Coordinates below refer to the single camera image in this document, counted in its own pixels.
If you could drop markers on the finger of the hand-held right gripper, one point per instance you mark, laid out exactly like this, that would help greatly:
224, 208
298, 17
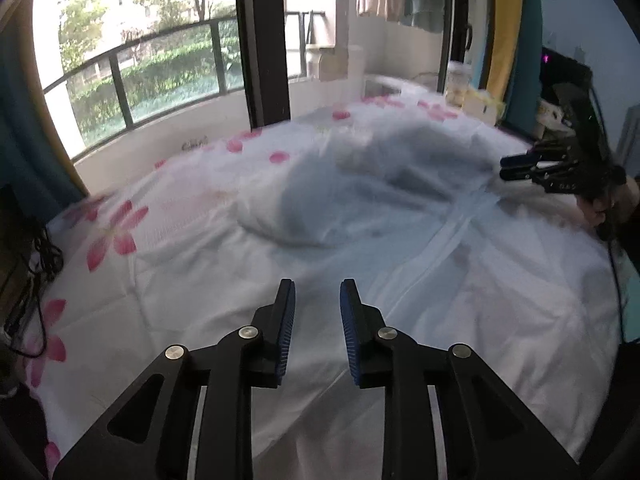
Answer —
517, 160
517, 174

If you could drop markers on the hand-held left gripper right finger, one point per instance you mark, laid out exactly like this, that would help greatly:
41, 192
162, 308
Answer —
350, 340

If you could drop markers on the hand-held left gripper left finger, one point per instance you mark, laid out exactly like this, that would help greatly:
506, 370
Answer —
280, 340

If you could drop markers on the white hooded jacket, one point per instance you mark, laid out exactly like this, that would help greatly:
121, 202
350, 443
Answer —
350, 200

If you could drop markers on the person's right hand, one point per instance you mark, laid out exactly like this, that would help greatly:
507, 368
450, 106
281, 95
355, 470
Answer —
590, 212

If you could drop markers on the yellow tissue box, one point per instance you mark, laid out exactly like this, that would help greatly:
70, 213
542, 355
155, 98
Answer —
482, 105

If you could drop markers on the black electronic box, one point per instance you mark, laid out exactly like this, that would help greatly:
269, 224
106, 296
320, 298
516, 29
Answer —
565, 72

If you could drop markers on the clear plastic jar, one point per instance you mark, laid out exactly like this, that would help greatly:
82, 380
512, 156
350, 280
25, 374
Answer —
459, 82

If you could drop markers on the yellow curtain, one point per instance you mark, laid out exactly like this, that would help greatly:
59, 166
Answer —
505, 30

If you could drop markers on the floral white bedsheet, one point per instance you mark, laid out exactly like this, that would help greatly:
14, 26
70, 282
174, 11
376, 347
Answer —
115, 230

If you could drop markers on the white balcony container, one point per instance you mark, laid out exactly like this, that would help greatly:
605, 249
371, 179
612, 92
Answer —
335, 62

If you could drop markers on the balcony glass railing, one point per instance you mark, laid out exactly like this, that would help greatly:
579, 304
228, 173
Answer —
120, 85

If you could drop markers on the teal curtain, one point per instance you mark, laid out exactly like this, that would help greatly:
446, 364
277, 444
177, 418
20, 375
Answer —
30, 135

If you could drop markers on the black window frame post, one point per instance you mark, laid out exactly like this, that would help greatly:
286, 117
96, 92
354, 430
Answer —
260, 45

